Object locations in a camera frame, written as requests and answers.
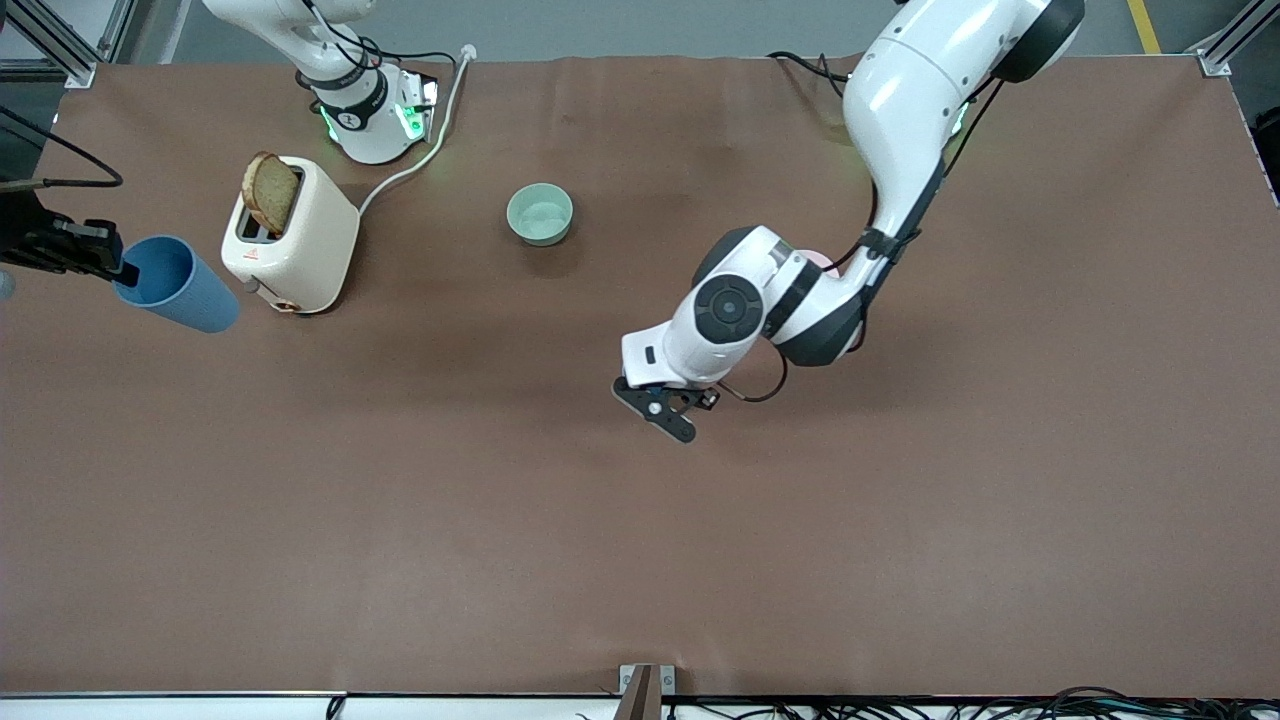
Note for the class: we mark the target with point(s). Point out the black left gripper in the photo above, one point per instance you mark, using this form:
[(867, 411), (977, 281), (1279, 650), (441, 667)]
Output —
[(700, 399)]

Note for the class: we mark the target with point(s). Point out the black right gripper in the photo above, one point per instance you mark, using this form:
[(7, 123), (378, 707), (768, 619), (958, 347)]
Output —
[(28, 238)]

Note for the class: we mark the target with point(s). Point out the blue plastic cup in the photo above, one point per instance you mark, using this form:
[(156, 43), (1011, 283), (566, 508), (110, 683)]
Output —
[(190, 295)]

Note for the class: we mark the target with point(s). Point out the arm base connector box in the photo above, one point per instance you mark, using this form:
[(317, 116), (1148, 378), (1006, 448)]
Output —
[(420, 105)]

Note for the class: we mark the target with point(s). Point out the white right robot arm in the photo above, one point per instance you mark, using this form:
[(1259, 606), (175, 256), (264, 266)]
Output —
[(370, 125)]

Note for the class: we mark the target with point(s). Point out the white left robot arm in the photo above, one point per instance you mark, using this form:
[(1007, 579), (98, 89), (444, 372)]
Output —
[(900, 100)]

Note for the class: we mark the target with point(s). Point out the pale pink bowl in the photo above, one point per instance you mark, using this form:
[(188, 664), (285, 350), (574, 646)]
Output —
[(825, 262)]

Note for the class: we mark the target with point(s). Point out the brown bread slice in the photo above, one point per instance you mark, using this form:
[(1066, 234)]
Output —
[(270, 192)]

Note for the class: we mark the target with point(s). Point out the cream white toaster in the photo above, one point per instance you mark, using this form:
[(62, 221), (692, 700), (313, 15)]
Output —
[(300, 250)]

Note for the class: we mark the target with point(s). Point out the mint green bowl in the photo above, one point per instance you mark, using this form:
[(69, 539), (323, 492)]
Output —
[(540, 215)]

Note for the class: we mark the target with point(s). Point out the aluminium frame post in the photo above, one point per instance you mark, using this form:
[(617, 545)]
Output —
[(1235, 40), (55, 40)]

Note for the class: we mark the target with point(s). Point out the grey metal camera bracket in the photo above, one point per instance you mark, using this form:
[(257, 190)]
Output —
[(646, 690)]

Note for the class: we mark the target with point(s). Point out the white table edge rail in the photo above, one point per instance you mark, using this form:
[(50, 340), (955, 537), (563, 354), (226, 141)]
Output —
[(170, 706)]

